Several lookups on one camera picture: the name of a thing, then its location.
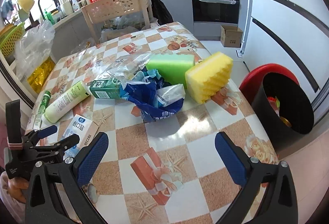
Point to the large clear plastic bag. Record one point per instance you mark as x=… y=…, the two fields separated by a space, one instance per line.
x=33 y=47

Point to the black kitchen faucet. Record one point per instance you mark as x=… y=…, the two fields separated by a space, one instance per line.
x=40 y=2

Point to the white spray bottle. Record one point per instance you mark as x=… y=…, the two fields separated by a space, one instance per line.
x=75 y=4

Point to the white mop pole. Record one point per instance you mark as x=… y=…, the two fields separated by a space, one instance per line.
x=244 y=34

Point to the small green carton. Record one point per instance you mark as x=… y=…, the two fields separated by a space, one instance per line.
x=102 y=88

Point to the blue plastic bag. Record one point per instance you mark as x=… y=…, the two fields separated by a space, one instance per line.
x=144 y=100

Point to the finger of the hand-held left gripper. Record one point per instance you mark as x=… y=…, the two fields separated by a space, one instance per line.
x=69 y=139
x=48 y=130

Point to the green dish soap bottle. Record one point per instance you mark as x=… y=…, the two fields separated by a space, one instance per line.
x=48 y=16

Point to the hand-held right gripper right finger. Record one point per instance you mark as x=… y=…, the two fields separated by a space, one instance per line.
x=230 y=159

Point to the open cardboard box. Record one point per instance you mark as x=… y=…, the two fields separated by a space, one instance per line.
x=231 y=36

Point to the black trash bin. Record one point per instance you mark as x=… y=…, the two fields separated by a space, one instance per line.
x=270 y=131

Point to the green sponge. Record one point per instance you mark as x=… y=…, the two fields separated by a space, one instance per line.
x=169 y=67

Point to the white refrigerator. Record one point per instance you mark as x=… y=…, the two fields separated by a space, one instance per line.
x=290 y=8

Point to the green plastic basket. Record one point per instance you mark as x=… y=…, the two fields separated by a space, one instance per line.
x=11 y=36

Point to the green toothpaste tube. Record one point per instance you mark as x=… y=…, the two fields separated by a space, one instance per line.
x=45 y=103

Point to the small cardboard bandage box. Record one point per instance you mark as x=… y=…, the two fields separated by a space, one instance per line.
x=82 y=126

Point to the beige plastic storage rack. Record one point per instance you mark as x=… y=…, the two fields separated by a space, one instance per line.
x=115 y=5

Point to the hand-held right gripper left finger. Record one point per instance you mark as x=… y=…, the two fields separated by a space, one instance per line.
x=93 y=154

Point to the red plastic stool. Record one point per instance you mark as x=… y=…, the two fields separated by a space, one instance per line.
x=257 y=75

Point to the black cloth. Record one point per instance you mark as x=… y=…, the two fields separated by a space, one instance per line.
x=159 y=8

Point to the yellow wavy sponge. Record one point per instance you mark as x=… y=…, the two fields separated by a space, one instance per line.
x=210 y=77

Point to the crumpled clear plastic bags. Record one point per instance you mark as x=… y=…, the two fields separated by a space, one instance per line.
x=128 y=22

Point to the gold foil bag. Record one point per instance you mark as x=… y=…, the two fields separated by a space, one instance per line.
x=41 y=72

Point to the white green lotion bottle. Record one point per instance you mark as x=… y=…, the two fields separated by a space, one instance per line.
x=66 y=100

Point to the yellow plastic cup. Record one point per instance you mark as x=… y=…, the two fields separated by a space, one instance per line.
x=25 y=2

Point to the clear plastic wrap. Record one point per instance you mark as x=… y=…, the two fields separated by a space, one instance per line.
x=120 y=67

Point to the black built-in oven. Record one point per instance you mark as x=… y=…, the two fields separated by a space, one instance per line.
x=216 y=12

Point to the person's left hand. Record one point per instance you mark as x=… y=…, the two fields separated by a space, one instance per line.
x=18 y=189

